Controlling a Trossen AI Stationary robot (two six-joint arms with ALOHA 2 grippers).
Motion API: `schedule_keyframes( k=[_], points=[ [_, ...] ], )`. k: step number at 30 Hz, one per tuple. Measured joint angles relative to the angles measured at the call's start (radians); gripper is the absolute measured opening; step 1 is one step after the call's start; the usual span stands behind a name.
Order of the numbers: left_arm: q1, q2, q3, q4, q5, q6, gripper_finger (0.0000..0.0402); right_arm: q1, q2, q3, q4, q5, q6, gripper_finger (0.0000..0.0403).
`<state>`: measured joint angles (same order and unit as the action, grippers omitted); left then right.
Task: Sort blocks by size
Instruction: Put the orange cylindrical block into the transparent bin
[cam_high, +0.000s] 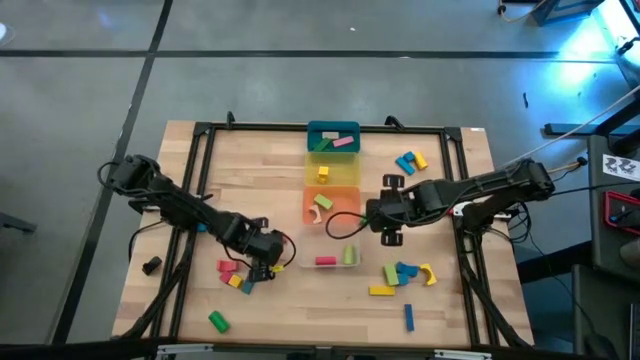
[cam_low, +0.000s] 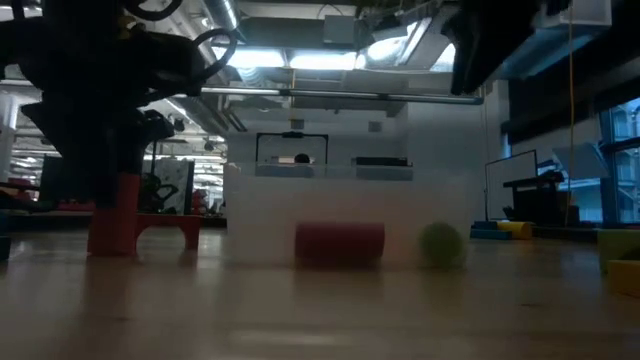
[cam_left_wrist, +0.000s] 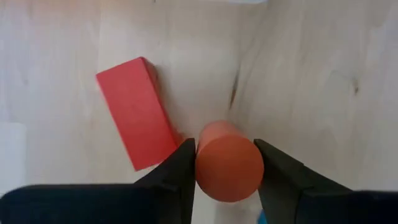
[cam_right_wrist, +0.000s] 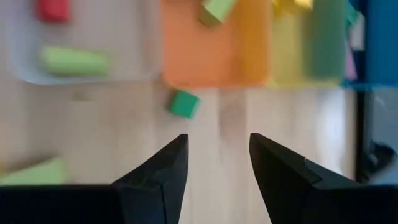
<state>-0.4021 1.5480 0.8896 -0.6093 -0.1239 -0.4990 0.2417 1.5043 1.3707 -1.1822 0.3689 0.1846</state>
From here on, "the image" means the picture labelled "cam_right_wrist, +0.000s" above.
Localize yellow translucent plastic bin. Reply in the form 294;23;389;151
266;0;349;90

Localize black aluminium table frame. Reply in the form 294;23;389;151
354;88;398;184

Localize long red cylinder block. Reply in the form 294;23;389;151
35;0;72;24

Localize light green cylinder block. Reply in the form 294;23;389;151
39;45;110;78

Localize green cube block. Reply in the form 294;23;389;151
169;89;202;120

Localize orange translucent plastic bin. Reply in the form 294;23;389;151
160;0;272;90

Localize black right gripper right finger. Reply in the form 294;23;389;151
249;133;398;224

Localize clear plastic bin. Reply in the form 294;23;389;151
4;0;163;86

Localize teal plastic bin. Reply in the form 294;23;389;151
341;0;398;91

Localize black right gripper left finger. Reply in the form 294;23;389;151
0;134;189;224

